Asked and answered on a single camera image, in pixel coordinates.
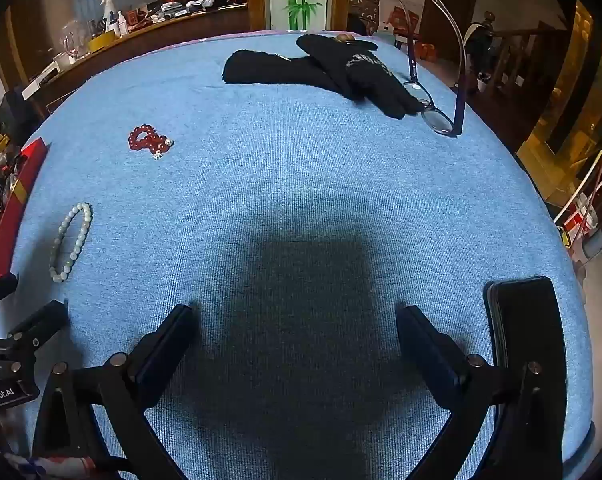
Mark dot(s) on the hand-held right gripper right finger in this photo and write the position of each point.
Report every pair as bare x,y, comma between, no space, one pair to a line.
428,347

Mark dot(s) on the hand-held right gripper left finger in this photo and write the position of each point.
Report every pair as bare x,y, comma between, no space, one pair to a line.
165,345

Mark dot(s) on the red cardboard box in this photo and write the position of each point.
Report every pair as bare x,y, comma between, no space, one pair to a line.
16,195

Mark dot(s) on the red white patterned cloth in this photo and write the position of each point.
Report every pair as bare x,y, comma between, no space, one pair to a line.
46,466

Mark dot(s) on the black smartphone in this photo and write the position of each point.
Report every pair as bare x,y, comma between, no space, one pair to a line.
526,320

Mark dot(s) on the blue tablecloth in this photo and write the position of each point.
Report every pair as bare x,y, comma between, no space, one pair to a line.
281,185

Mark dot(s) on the dark-framed eyeglasses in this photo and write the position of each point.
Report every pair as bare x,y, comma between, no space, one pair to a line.
459,110

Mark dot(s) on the yellow container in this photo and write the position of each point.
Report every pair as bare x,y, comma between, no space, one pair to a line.
102,41

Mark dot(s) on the wooden counter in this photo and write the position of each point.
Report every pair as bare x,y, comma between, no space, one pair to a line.
156,45

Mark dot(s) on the white spray bottle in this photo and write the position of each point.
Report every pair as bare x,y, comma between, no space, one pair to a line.
108,7

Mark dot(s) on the dark hanging jacket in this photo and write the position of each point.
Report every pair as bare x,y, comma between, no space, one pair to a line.
478,42

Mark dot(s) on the small brown object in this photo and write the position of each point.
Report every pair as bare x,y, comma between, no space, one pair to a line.
345,37

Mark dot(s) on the dark wooden door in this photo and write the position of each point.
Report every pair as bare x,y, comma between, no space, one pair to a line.
448,5

